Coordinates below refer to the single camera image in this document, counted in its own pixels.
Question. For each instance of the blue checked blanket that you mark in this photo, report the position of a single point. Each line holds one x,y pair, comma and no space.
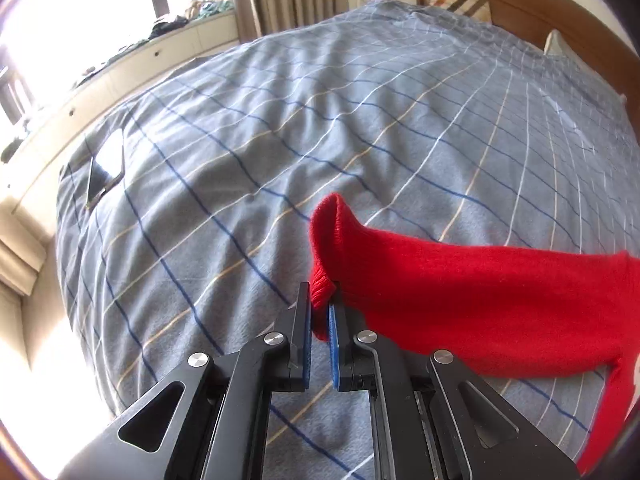
250,135

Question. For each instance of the red knit sweater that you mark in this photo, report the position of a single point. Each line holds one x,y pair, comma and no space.
475,300

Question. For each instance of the pile of dark clothes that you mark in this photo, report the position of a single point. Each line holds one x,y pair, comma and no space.
167,25

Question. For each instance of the grey pillow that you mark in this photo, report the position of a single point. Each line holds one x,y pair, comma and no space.
560,47

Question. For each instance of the black smartphone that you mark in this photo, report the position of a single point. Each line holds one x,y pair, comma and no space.
106,167

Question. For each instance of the striped pillow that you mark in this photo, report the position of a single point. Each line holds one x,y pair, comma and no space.
457,0

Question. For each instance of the cream window seat cabinet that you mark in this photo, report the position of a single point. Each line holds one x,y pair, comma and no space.
125,75

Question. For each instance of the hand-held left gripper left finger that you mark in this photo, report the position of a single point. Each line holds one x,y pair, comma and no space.
306,332

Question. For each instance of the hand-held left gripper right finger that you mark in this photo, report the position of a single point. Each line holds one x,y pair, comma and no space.
334,345

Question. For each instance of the wooden headboard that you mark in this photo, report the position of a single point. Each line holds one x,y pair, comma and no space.
525,15

